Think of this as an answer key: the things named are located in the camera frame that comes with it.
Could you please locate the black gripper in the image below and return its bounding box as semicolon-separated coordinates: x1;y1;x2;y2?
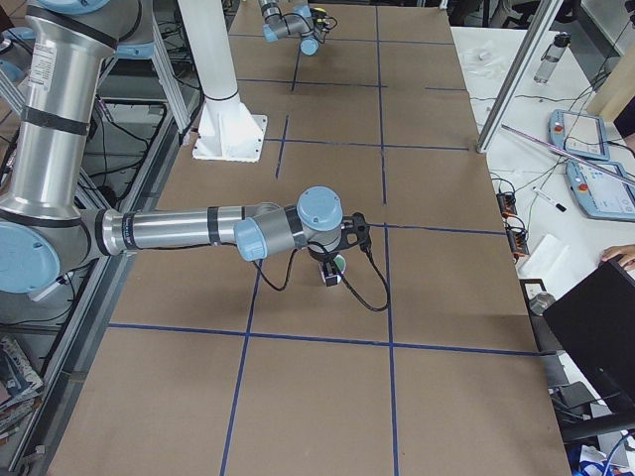
308;242;339;287

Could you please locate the light green cup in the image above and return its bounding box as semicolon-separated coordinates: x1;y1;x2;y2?
331;254;346;284

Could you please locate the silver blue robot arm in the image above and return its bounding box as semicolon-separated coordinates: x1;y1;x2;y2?
1;1;344;294
258;1;319;56

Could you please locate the stack of folded cloths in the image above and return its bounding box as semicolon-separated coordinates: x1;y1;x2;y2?
1;334;44;439

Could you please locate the person's hand on mouse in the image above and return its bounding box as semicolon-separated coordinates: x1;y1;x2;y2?
600;244;635;271

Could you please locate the black and white pen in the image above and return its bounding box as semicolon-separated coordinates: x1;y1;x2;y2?
532;187;567;212

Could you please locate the black laptop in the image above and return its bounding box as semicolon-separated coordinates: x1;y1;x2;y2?
543;260;634;413

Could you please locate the upper blue teach pendant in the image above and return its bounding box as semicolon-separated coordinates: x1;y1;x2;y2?
548;109;610;161

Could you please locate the blue teach pendant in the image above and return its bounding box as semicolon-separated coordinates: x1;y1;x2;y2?
548;109;610;161
566;162;634;222

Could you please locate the lower blue teach pendant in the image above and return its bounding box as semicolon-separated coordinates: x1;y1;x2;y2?
566;162;634;222

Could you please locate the clear water bottle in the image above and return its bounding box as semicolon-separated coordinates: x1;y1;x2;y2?
534;32;572;84

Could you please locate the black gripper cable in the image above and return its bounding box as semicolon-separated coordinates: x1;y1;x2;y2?
252;242;391;313

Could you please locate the white central pedestal column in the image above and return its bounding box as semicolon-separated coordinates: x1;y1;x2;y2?
179;0;268;163

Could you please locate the aluminium frame post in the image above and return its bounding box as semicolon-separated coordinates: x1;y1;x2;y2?
476;0;563;154

